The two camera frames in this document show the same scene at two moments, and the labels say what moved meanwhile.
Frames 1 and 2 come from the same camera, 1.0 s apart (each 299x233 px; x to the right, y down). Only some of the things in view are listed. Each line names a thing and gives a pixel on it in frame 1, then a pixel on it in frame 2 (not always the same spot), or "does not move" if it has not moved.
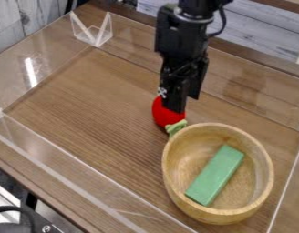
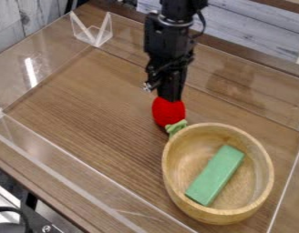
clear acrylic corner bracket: (95, 35) does not move
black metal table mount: (34, 222) does not move
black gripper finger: (197, 79) to (182, 81)
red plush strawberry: (172, 120) does not move
